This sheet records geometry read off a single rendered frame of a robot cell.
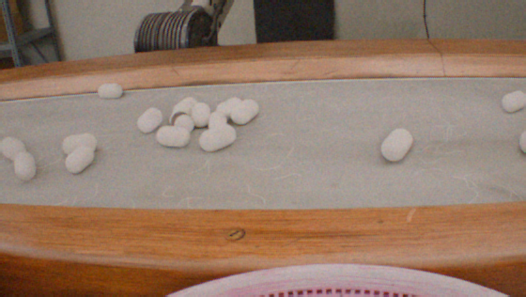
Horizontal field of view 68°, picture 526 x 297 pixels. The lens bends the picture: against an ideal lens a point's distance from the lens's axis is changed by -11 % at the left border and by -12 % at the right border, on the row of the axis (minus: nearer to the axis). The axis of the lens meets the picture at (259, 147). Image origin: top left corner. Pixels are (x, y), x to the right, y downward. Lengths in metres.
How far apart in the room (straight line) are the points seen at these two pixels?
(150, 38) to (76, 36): 2.18
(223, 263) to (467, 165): 0.22
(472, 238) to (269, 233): 0.11
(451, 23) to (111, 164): 2.29
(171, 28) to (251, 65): 0.29
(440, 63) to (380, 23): 1.92
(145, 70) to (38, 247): 0.38
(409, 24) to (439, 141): 2.12
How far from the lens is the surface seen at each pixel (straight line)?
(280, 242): 0.24
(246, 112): 0.43
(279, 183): 0.33
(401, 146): 0.35
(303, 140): 0.40
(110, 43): 2.89
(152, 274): 0.25
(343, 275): 0.21
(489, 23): 2.60
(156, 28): 0.85
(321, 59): 0.56
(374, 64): 0.56
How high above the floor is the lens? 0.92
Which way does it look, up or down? 27 degrees down
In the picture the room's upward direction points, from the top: 6 degrees counter-clockwise
